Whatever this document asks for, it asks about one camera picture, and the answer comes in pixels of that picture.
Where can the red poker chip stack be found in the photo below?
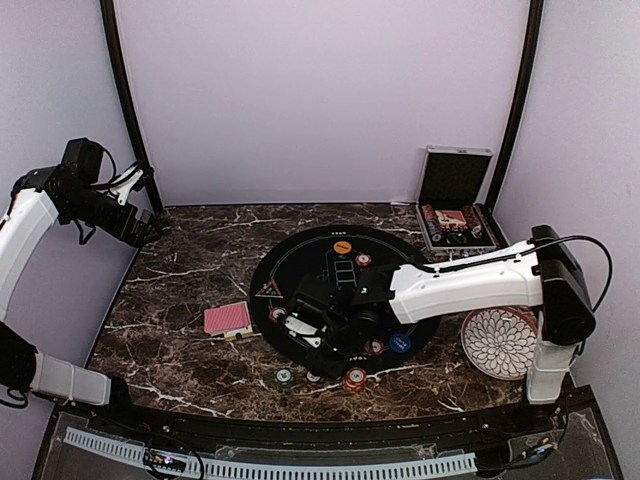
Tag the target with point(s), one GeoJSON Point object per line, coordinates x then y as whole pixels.
{"type": "Point", "coordinates": [354, 380]}

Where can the green poker chip stack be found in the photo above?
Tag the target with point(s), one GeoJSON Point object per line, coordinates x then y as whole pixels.
{"type": "Point", "coordinates": [283, 378]}

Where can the round black poker mat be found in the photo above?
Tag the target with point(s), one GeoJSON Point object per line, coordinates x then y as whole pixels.
{"type": "Point", "coordinates": [311, 253]}

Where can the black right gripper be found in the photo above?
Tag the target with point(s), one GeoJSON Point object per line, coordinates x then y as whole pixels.
{"type": "Point", "coordinates": [333, 349]}

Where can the floral patterned ceramic plate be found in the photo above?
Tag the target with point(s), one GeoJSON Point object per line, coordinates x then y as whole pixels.
{"type": "Point", "coordinates": [500, 341]}

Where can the black frame post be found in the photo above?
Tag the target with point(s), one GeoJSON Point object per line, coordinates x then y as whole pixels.
{"type": "Point", "coordinates": [119, 72]}
{"type": "Point", "coordinates": [525, 70]}

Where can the red triangular all-in marker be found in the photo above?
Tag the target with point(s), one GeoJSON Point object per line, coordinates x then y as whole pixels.
{"type": "Point", "coordinates": [270, 290]}

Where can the yellow blue card box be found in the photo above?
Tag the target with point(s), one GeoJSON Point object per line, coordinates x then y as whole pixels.
{"type": "Point", "coordinates": [239, 333]}

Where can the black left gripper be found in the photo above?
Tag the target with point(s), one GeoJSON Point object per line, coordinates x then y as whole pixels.
{"type": "Point", "coordinates": [121, 228]}

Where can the black left frame post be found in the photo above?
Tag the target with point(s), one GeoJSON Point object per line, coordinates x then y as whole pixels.
{"type": "Point", "coordinates": [119, 72]}

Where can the white slotted cable duct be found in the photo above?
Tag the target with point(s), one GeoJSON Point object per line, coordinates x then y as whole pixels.
{"type": "Point", "coordinates": [271, 465]}

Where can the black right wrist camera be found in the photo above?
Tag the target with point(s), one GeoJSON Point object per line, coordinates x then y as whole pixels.
{"type": "Point", "coordinates": [306, 314]}

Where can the blue round blind button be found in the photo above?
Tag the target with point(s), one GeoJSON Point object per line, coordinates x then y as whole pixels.
{"type": "Point", "coordinates": [400, 343]}

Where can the black poker chip stack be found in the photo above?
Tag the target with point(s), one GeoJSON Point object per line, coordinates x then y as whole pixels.
{"type": "Point", "coordinates": [313, 378]}

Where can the orange round blind button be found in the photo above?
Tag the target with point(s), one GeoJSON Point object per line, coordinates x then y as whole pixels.
{"type": "Point", "coordinates": [342, 247]}

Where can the red-backed playing card deck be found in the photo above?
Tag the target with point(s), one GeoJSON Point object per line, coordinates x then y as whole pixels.
{"type": "Point", "coordinates": [226, 318]}

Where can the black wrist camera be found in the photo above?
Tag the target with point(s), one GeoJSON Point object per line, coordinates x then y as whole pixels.
{"type": "Point", "coordinates": [84, 156]}
{"type": "Point", "coordinates": [306, 314]}

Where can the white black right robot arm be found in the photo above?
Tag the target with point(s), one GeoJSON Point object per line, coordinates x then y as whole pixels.
{"type": "Point", "coordinates": [540, 272]}

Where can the black front rail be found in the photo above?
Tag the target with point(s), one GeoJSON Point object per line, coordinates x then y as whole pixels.
{"type": "Point", "coordinates": [575, 421]}

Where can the aluminium poker chip case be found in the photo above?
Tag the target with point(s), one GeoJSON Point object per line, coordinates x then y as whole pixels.
{"type": "Point", "coordinates": [453, 223]}

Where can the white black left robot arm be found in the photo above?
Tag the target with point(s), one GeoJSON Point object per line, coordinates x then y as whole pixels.
{"type": "Point", "coordinates": [39, 199]}

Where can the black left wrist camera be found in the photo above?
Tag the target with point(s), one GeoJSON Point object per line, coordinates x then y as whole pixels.
{"type": "Point", "coordinates": [84, 156]}

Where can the black right frame post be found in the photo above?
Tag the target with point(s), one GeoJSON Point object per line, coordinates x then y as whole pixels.
{"type": "Point", "coordinates": [525, 70]}

